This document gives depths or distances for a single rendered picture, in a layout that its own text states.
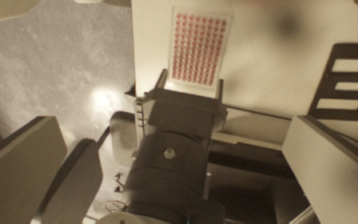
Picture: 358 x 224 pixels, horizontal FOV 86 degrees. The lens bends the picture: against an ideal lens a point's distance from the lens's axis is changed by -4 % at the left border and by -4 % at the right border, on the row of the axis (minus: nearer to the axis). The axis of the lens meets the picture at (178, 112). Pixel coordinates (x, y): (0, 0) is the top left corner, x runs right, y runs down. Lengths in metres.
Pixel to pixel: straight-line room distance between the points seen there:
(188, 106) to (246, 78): 0.18
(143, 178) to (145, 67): 0.28
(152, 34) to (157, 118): 0.19
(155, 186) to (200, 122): 0.10
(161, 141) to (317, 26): 0.30
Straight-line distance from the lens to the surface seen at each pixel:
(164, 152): 0.21
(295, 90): 0.45
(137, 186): 0.20
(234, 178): 0.47
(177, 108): 0.26
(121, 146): 1.13
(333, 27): 0.41
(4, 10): 0.40
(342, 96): 0.48
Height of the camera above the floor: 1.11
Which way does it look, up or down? 49 degrees down
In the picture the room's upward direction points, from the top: 163 degrees counter-clockwise
